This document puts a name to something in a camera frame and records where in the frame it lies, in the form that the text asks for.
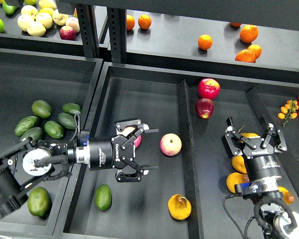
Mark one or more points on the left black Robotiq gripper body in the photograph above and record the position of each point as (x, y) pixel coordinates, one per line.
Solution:
(107, 152)

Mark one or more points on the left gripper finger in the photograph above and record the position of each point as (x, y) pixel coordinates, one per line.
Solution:
(123, 143)
(130, 171)

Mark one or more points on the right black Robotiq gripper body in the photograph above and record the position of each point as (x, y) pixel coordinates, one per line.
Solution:
(261, 163)

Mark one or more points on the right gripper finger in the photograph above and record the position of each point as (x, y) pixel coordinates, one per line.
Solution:
(233, 141)
(273, 137)

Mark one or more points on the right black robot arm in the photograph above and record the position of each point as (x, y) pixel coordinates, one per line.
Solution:
(272, 214)

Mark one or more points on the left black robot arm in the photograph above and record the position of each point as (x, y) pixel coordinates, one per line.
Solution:
(31, 161)

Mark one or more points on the yellow pear with stem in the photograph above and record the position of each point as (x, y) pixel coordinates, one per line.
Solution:
(245, 134)

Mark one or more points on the avocado middle right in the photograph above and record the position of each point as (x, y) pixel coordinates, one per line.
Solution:
(66, 120)

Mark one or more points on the avocado centre small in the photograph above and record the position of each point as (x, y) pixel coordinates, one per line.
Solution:
(54, 129)

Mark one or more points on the avocado top right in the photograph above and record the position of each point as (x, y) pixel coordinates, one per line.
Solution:
(71, 108)

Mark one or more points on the avocado bottom long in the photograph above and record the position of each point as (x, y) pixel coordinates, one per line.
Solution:
(36, 133)

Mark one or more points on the avocado top left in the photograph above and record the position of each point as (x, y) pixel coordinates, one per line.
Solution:
(41, 109)

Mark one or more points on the avocado far left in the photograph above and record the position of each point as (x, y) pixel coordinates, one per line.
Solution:
(26, 124)

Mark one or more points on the pale yellow pear right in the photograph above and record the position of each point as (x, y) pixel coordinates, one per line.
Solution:
(59, 18)

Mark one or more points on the pale yellow pear front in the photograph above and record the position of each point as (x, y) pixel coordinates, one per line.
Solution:
(36, 29)

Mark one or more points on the pink apple left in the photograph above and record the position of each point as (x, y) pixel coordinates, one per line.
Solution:
(129, 130)

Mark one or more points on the pink apple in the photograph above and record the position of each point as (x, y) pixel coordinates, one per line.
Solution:
(129, 130)
(170, 144)

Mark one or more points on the orange cherry tomato bunch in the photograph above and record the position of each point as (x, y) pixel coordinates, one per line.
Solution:
(288, 111)

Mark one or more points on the pink apple right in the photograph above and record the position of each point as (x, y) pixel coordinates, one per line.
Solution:
(170, 144)

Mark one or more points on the dark red apple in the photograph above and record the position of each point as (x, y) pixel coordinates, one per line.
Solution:
(204, 108)

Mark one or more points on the bright red apple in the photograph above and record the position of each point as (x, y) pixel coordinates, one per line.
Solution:
(208, 88)

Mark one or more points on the orange front right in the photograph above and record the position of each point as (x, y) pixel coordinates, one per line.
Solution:
(246, 55)

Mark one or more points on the black bin divider centre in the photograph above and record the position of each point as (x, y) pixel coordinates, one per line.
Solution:
(194, 221)

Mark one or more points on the orange small right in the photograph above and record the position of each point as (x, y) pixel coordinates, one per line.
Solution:
(256, 49)

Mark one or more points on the orange on shelf left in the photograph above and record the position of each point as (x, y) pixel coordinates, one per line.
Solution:
(144, 21)

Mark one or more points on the orange on shelf centre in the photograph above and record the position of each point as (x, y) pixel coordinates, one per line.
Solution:
(205, 42)

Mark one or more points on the large orange on shelf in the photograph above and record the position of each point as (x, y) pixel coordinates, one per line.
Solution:
(249, 33)

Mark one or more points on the red apple on shelf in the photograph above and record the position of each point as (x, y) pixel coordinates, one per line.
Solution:
(67, 33)

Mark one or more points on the orange under shelf edge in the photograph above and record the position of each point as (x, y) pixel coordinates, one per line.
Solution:
(235, 24)

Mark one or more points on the pale peach on shelf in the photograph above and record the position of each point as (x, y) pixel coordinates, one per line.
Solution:
(74, 23)

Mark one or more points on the orange half hidden by post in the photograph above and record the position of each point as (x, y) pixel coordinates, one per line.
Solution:
(130, 22)

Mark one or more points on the black metal shelf post right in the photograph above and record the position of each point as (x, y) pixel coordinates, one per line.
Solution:
(117, 32)

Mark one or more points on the black metal shelf post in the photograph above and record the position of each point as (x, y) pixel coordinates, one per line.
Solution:
(88, 30)
(117, 32)

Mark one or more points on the black metal shelf post left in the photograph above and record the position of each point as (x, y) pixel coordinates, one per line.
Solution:
(88, 30)

